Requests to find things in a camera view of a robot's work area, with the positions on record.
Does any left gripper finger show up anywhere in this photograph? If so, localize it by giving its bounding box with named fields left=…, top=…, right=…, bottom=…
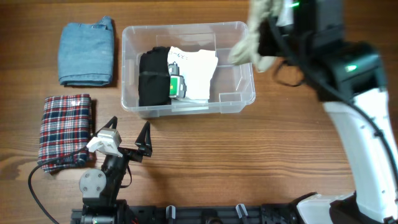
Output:
left=135, top=121, right=152, bottom=149
left=99, top=116, right=118, bottom=134

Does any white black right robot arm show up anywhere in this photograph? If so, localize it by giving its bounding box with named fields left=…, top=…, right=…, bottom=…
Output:
left=258, top=1, right=397, bottom=223

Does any black cloth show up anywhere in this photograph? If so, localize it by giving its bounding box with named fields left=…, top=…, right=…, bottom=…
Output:
left=138, top=46, right=171, bottom=106

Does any clear plastic storage bin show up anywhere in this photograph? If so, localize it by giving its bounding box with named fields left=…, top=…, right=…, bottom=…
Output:
left=120, top=21, right=256, bottom=118

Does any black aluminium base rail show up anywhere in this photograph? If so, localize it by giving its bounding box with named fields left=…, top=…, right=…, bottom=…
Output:
left=70, top=203, right=303, bottom=224

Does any folded blue denim cloth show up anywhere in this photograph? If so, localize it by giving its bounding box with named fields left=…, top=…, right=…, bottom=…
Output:
left=58, top=16, right=114, bottom=86

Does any cream cloth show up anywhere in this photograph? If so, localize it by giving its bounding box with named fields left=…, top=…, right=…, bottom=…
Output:
left=228, top=0, right=283, bottom=73

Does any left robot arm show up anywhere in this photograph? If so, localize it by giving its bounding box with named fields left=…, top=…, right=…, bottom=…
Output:
left=70, top=117, right=152, bottom=224

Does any white printed t-shirt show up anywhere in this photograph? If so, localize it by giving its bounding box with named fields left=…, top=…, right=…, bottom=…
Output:
left=167, top=47, right=218, bottom=102

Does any folded red plaid cloth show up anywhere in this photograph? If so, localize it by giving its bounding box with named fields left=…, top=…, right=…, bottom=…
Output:
left=37, top=94, right=91, bottom=172

